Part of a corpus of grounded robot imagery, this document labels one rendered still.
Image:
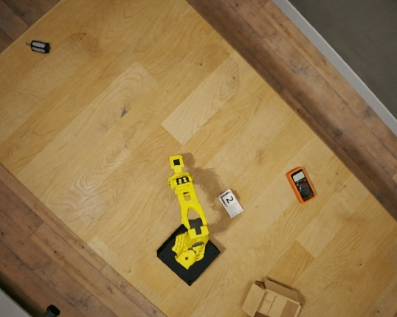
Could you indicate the white cube with black number 2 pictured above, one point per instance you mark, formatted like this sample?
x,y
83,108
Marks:
x,y
228,199

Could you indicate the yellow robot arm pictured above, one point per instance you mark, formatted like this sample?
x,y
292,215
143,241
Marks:
x,y
191,243

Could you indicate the orange digital multimeter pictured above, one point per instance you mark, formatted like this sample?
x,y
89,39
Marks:
x,y
301,185

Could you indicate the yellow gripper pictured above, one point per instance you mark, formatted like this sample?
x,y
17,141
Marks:
x,y
176,163

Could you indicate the white rectangular tray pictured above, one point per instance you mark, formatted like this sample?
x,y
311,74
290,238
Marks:
x,y
234,209

